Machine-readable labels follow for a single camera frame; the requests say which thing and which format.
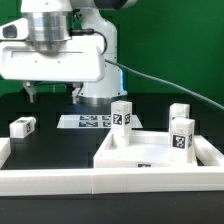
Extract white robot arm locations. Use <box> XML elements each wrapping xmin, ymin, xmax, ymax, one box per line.
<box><xmin>0</xmin><ymin>0</ymin><xmax>137</xmax><ymax>103</ymax></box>

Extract white square table top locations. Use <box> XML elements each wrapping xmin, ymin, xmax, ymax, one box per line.
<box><xmin>93</xmin><ymin>130</ymin><xmax>197</xmax><ymax>168</ymax></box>

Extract white U-shaped obstacle fence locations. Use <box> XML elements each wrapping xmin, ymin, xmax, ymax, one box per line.
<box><xmin>0</xmin><ymin>138</ymin><xmax>224</xmax><ymax>196</ymax></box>

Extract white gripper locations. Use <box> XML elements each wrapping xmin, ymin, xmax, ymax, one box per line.
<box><xmin>0</xmin><ymin>39</ymin><xmax>105</xmax><ymax>104</ymax></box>

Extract white marker base plate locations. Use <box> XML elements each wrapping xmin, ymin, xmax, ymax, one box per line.
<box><xmin>57</xmin><ymin>115</ymin><xmax>142</xmax><ymax>129</ymax></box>

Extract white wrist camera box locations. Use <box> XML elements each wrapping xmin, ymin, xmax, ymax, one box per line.
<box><xmin>0</xmin><ymin>18</ymin><xmax>29</xmax><ymax>41</ymax></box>

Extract black cable bundle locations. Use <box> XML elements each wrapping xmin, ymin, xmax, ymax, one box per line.
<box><xmin>33</xmin><ymin>81</ymin><xmax>75</xmax><ymax>91</ymax></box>

